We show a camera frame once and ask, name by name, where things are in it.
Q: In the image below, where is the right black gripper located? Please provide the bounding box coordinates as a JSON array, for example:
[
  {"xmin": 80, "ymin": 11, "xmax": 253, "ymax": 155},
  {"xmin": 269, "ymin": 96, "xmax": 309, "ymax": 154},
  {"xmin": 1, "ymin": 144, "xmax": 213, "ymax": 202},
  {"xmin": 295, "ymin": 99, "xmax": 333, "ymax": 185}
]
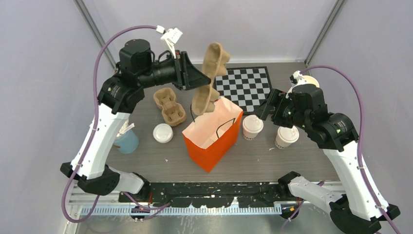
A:
[{"xmin": 253, "ymin": 87, "xmax": 310, "ymax": 130}]

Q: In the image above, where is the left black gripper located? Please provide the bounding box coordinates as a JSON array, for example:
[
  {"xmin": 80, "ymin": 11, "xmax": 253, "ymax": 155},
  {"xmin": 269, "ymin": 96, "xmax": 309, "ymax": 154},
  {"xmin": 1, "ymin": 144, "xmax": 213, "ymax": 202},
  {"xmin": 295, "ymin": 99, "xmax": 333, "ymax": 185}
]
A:
[{"xmin": 138, "ymin": 49, "xmax": 211, "ymax": 90}]

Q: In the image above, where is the white plastic cup lid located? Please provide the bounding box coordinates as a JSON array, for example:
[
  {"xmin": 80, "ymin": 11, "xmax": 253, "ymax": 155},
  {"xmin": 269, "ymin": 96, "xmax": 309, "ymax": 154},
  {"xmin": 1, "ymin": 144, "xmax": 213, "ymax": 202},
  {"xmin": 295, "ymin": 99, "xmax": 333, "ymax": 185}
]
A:
[{"xmin": 276, "ymin": 126, "xmax": 300, "ymax": 144}]

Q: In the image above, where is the stack of white paper cups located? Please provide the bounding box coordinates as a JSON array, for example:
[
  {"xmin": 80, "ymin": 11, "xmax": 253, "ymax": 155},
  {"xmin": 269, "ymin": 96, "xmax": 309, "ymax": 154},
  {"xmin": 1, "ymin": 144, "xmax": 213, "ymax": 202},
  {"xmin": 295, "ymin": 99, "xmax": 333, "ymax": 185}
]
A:
[{"xmin": 303, "ymin": 75, "xmax": 320, "ymax": 88}]

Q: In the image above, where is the orange paper bag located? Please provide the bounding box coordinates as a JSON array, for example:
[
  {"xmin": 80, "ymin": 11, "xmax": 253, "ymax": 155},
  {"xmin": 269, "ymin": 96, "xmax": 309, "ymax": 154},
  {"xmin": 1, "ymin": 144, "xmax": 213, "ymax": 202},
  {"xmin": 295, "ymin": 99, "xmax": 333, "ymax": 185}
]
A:
[{"xmin": 182, "ymin": 97, "xmax": 243, "ymax": 173}]

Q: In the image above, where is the white paper coffee cup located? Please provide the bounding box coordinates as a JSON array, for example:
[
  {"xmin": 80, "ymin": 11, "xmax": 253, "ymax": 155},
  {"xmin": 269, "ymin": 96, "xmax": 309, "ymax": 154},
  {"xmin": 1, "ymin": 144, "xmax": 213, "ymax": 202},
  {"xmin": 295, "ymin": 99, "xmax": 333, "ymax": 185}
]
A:
[{"xmin": 275, "ymin": 136, "xmax": 295, "ymax": 149}]

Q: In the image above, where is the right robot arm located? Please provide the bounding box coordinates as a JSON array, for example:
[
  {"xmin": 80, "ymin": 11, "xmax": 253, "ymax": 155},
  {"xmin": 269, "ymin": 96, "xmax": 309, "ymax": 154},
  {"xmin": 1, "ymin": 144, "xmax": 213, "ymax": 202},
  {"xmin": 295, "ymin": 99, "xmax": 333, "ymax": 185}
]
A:
[{"xmin": 254, "ymin": 84, "xmax": 400, "ymax": 234}]

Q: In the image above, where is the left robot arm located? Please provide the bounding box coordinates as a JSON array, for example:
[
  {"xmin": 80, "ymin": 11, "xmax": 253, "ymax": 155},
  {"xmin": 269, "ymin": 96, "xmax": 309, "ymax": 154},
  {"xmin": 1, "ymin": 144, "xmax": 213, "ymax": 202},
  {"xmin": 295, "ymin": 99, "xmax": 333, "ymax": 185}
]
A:
[{"xmin": 60, "ymin": 39, "xmax": 211, "ymax": 202}]

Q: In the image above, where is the black white checkerboard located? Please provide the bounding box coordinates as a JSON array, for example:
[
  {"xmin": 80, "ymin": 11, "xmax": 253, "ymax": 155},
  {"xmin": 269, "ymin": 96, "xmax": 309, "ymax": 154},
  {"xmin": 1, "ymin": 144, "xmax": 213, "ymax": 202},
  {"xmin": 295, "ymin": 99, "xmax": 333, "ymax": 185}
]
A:
[{"xmin": 213, "ymin": 66, "xmax": 272, "ymax": 116}]

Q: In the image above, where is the brown pulp cup carrier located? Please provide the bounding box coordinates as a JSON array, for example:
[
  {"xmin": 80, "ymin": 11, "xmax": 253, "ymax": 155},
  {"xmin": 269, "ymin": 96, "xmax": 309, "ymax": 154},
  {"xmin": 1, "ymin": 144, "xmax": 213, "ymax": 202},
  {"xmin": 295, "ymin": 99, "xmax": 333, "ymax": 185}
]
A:
[{"xmin": 153, "ymin": 88, "xmax": 187, "ymax": 127}]

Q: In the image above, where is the blue straw holder cup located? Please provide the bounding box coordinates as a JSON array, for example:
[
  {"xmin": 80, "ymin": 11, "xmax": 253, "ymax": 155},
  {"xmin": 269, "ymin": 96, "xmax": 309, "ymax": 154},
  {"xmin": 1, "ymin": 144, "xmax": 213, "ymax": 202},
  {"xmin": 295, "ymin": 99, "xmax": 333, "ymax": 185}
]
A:
[{"xmin": 113, "ymin": 130, "xmax": 139, "ymax": 154}]

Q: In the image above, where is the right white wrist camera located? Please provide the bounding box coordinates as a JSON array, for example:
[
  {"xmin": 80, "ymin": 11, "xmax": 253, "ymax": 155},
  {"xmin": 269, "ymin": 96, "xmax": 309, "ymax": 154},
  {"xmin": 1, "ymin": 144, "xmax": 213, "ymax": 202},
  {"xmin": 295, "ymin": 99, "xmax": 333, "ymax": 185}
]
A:
[{"xmin": 286, "ymin": 70, "xmax": 306, "ymax": 97}]

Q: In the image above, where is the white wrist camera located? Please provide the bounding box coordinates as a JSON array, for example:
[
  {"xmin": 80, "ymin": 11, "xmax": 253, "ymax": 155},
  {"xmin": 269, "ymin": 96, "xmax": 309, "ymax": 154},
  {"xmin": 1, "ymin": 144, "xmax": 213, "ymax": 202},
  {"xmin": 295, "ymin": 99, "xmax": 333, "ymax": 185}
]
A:
[
  {"xmin": 286, "ymin": 70, "xmax": 306, "ymax": 97},
  {"xmin": 156, "ymin": 25, "xmax": 183, "ymax": 59}
]

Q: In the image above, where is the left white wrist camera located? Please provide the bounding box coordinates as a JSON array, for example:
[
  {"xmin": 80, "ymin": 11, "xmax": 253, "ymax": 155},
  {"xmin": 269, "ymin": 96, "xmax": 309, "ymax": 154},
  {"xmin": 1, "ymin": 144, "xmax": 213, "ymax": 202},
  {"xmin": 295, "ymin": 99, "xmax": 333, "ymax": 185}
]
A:
[{"xmin": 156, "ymin": 25, "xmax": 183, "ymax": 59}]

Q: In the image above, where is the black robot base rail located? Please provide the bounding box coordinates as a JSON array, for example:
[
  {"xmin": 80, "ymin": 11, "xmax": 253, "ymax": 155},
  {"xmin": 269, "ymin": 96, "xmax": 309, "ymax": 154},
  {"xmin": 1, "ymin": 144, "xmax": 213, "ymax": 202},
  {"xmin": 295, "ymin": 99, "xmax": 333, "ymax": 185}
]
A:
[{"xmin": 118, "ymin": 182, "xmax": 303, "ymax": 208}]

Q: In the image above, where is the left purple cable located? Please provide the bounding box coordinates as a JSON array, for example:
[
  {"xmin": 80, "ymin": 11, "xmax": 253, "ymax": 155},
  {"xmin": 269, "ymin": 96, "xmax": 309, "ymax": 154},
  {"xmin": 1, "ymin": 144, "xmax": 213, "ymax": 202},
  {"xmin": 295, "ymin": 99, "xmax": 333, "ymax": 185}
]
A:
[{"xmin": 61, "ymin": 25, "xmax": 173, "ymax": 223}]

